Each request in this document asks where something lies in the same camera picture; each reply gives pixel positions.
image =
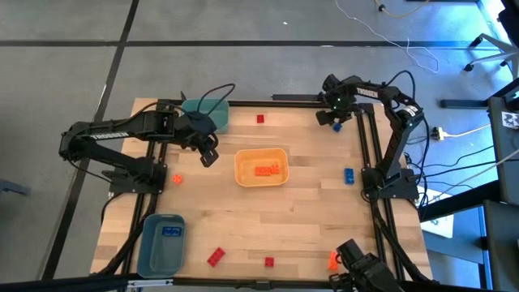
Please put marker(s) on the small blue block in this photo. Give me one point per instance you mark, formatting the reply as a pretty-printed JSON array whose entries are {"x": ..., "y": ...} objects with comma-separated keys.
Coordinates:
[{"x": 337, "y": 127}]

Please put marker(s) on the teal plastic bin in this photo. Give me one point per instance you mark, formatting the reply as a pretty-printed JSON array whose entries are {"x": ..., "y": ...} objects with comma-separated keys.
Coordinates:
[{"x": 222, "y": 121}]

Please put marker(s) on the black crossbeam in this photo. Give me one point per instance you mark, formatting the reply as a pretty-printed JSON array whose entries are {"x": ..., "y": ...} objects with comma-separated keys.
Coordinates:
[{"x": 61, "y": 284}]

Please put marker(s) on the long blue block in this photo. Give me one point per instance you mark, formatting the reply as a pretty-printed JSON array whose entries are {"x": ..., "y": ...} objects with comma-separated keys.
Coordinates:
[
  {"x": 172, "y": 231},
  {"x": 349, "y": 176}
]

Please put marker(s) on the silver frame bracket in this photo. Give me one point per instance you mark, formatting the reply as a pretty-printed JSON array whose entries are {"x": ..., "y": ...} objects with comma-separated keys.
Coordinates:
[{"x": 150, "y": 283}]

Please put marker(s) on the grey cabinet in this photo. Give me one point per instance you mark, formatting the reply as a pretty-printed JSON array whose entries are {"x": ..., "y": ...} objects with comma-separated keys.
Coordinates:
[
  {"x": 507, "y": 162},
  {"x": 503, "y": 251}
]

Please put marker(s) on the white power adapter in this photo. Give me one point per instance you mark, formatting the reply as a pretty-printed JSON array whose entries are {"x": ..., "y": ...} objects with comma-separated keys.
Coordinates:
[{"x": 437, "y": 133}]

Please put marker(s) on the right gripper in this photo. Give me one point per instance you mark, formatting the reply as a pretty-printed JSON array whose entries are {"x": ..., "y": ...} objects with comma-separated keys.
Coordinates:
[{"x": 340, "y": 101}]

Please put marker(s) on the black mount bar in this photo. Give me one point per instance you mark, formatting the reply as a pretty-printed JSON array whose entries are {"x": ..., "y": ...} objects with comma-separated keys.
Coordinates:
[{"x": 292, "y": 97}]

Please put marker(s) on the long red block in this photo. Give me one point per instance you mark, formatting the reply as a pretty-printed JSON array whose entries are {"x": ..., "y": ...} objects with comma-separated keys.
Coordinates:
[{"x": 216, "y": 256}]

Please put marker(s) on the small orange block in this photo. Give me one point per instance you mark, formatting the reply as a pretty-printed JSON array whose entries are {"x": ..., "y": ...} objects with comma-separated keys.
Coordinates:
[
  {"x": 276, "y": 168},
  {"x": 177, "y": 179}
]

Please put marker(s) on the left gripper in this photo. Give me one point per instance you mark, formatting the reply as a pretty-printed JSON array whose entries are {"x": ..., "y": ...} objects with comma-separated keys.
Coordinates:
[{"x": 196, "y": 127}]

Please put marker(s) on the small red block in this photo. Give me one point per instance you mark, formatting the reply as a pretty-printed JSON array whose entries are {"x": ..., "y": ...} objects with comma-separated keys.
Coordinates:
[
  {"x": 260, "y": 118},
  {"x": 269, "y": 262}
]

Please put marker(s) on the white paper sheet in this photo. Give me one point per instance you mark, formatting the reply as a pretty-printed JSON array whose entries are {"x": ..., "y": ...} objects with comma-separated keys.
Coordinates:
[{"x": 440, "y": 228}]

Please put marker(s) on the white fiducial tag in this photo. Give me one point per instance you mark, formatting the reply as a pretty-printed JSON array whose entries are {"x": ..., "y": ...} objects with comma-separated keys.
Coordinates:
[{"x": 511, "y": 120}]

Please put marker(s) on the black aluminium table frame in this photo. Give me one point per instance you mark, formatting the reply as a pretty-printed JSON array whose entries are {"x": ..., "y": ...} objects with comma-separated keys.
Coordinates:
[{"x": 251, "y": 104}]

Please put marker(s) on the blue-grey plastic bin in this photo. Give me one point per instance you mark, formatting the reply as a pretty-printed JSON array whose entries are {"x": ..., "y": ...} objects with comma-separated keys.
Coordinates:
[{"x": 158, "y": 259}]

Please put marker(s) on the black stand foot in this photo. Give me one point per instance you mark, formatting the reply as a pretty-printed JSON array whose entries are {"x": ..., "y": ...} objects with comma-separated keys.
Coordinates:
[{"x": 478, "y": 104}]

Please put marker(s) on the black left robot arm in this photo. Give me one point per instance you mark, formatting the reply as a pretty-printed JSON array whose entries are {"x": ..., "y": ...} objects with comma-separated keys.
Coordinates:
[{"x": 142, "y": 125}]

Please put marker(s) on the grey chair leg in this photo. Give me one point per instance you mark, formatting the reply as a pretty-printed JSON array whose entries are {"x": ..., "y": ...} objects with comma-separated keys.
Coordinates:
[{"x": 12, "y": 187}]

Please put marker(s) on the black diagonal beam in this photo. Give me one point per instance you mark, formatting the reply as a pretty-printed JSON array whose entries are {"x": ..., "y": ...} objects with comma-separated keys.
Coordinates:
[{"x": 486, "y": 188}]

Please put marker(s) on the black bulky device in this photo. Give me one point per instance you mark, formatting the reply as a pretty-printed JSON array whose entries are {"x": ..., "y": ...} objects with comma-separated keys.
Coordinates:
[{"x": 365, "y": 271}]

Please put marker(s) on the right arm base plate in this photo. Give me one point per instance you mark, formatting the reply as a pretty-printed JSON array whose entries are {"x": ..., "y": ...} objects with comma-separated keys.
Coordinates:
[{"x": 409, "y": 192}]

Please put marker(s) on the long orange block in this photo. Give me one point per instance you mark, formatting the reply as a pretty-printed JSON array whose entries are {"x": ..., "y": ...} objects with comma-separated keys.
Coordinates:
[
  {"x": 332, "y": 261},
  {"x": 262, "y": 171}
]

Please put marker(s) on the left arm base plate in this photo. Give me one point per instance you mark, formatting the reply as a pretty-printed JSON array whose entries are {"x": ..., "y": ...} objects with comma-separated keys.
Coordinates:
[{"x": 121, "y": 188}]

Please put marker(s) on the yellow plastic bin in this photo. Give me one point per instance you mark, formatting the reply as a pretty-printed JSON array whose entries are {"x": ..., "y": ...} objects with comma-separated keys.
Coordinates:
[{"x": 251, "y": 180}]

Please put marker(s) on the office chair with white base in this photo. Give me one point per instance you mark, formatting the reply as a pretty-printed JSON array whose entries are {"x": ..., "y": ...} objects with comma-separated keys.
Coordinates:
[{"x": 511, "y": 20}]

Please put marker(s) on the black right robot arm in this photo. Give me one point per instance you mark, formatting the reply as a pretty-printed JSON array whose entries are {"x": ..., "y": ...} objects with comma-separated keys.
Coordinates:
[{"x": 395, "y": 146}]

